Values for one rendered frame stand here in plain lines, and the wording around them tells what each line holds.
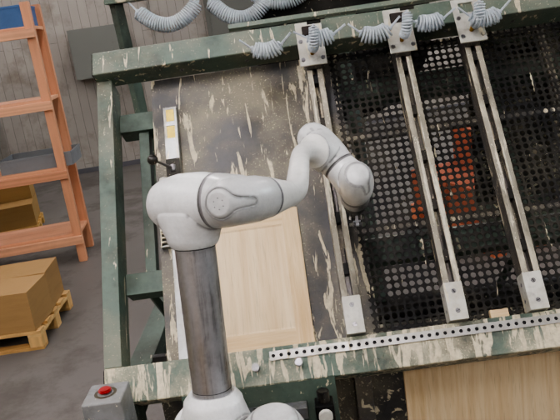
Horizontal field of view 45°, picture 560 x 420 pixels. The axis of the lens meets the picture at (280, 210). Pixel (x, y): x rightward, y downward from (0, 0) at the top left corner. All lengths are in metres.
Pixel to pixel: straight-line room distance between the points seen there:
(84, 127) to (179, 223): 10.25
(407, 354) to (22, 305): 3.27
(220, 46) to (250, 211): 1.26
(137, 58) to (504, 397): 1.86
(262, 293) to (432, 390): 0.73
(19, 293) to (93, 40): 6.92
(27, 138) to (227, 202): 10.56
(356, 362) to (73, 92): 9.94
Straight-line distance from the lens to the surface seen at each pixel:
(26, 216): 8.24
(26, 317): 5.02
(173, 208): 1.60
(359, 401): 2.54
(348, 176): 1.94
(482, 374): 2.63
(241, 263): 2.38
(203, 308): 1.66
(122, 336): 2.39
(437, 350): 2.28
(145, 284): 2.48
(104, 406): 2.13
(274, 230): 2.40
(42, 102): 6.60
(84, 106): 11.78
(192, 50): 2.68
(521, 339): 2.34
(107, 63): 2.74
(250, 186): 1.51
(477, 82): 2.62
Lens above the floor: 1.91
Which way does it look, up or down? 15 degrees down
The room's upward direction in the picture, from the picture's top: 8 degrees counter-clockwise
